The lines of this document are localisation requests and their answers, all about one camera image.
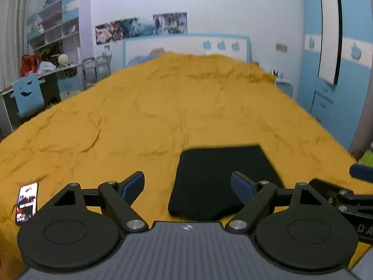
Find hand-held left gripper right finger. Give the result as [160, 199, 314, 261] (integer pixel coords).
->
[226, 171, 333, 234]

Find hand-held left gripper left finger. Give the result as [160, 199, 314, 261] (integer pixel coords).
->
[44, 171, 149, 234]

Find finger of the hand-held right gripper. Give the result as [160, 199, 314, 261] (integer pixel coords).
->
[349, 163, 373, 183]
[309, 178, 373, 213]

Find black pants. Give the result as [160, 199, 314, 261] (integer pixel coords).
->
[168, 143, 286, 221]

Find green bottle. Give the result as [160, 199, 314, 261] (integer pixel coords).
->
[359, 148, 373, 165]

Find yellow blanket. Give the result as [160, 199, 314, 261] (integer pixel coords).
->
[0, 52, 373, 280]

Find blue and white wardrobe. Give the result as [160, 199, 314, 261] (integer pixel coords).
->
[297, 0, 373, 154]

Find blue nightstand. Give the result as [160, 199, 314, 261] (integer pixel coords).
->
[274, 77, 294, 98]

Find smartphone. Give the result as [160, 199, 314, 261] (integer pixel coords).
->
[15, 182, 39, 226]

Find grey metal rack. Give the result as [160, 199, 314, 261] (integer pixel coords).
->
[82, 55, 112, 86]

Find blue pillow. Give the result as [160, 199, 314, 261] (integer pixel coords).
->
[128, 48, 168, 66]

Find cluttered desk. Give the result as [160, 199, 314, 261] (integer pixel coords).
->
[0, 63, 84, 133]

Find blue chair with face cutout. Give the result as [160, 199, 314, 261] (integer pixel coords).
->
[11, 73, 46, 119]

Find white plastic bag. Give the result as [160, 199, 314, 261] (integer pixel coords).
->
[38, 61, 58, 75]

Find white and blue headboard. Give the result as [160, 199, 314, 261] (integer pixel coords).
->
[122, 33, 251, 68]

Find red bag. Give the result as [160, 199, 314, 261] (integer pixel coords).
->
[21, 54, 41, 75]

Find white and blue shelf unit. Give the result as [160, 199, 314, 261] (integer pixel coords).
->
[26, 0, 83, 91]

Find white curtain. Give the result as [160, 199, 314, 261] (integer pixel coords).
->
[0, 0, 33, 91]

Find pinkish wall poster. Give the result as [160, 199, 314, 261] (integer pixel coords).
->
[95, 20, 124, 46]

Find teal wall poster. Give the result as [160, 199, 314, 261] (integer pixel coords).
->
[122, 17, 154, 38]

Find blue and white wall poster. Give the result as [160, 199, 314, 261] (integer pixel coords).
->
[153, 12, 188, 35]

